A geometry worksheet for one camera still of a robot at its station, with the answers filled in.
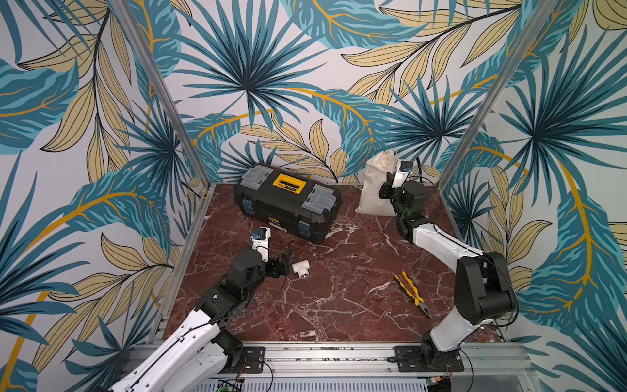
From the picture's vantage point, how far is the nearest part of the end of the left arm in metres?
0.66

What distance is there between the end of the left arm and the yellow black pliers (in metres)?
0.46

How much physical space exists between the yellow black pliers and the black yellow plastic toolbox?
33 centimetres

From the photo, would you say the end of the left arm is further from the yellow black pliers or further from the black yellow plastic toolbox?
the yellow black pliers

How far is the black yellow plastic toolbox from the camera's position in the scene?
900mm

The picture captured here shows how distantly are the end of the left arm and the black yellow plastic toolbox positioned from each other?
0.24 m

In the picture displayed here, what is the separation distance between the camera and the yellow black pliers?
85 cm
